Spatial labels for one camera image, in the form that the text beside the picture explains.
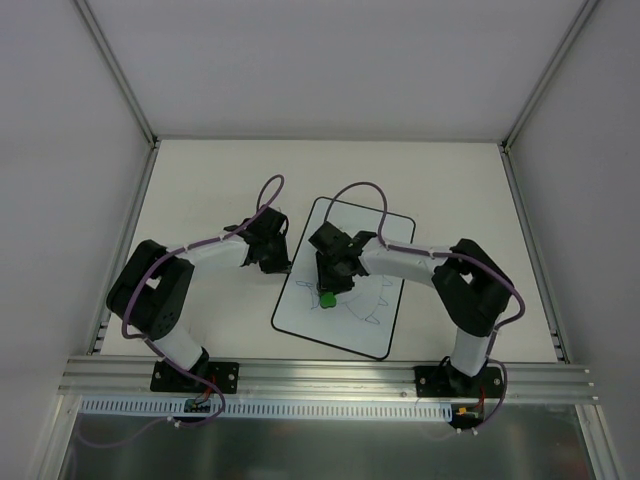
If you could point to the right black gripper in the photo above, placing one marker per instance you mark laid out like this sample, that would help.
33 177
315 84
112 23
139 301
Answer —
333 275

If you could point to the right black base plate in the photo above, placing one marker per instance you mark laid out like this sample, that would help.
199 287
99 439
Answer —
430 381

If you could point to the left aluminium frame post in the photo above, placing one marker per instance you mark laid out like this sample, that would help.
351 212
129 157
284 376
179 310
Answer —
96 33

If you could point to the green whiteboard eraser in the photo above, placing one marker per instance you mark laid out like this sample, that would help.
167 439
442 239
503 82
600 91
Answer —
327 300

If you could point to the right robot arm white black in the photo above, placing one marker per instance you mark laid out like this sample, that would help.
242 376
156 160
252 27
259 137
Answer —
475 292

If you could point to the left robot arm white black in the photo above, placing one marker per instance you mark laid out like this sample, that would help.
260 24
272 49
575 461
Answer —
150 292

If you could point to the aluminium front rail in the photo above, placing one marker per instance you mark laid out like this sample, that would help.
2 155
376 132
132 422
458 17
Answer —
527 383

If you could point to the aluminium frame post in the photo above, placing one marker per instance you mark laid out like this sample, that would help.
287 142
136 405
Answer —
96 33
575 28

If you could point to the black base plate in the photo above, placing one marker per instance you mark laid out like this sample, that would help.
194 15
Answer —
430 381
167 379

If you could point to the right aluminium frame post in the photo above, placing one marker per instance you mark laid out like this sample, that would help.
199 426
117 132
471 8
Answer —
575 28

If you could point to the white whiteboard black frame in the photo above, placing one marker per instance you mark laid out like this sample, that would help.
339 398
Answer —
363 319

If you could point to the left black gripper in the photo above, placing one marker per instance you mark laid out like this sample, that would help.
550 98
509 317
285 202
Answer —
275 258

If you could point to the white slotted cable duct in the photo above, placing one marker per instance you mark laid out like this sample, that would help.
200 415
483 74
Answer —
269 409

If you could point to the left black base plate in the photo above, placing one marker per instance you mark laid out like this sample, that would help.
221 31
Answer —
167 379

